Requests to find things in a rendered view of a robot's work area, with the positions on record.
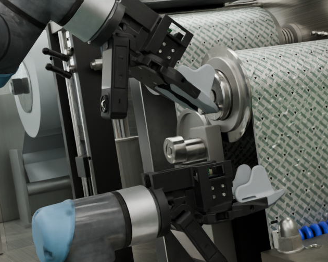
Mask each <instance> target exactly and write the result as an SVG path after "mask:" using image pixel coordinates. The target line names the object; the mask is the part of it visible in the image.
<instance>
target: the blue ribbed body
mask: <svg viewBox="0 0 328 262"><path fill-rule="evenodd" d="M298 231H299V233H300V235H301V240H305V239H308V238H312V237H316V236H319V235H322V234H326V233H328V220H327V221H326V222H324V221H320V222H319V223H318V224H311V225H310V226H309V227H308V226H303V227H302V228H301V229H298Z"/></svg>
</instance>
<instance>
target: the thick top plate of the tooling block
mask: <svg viewBox="0 0 328 262"><path fill-rule="evenodd" d="M302 245H303V246H304V247H305V250H303V251H301V252H298V253H293V254H281V253H278V252H277V248H273V249H270V250H267V251H263V252H261V259H262V262H328V233H326V234H322V235H319V236H316V237H312V238H308V239H305V240H302Z"/></svg>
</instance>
